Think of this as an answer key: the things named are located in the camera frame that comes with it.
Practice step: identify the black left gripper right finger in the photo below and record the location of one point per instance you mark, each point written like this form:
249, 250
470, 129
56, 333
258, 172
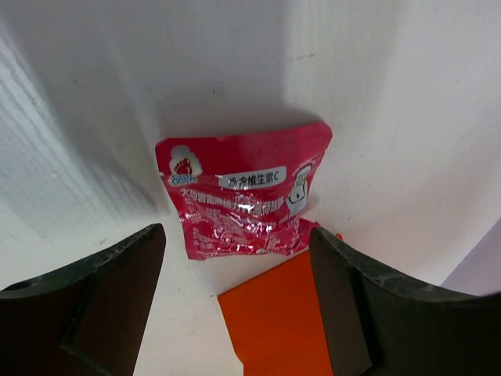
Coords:
380, 321

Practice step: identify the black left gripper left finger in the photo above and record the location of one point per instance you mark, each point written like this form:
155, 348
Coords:
86, 318

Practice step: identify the orange paper bag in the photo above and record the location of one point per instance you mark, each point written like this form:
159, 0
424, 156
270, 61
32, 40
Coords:
274, 322

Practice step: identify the pink red snack packet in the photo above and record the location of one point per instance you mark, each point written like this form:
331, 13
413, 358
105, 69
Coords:
243, 194

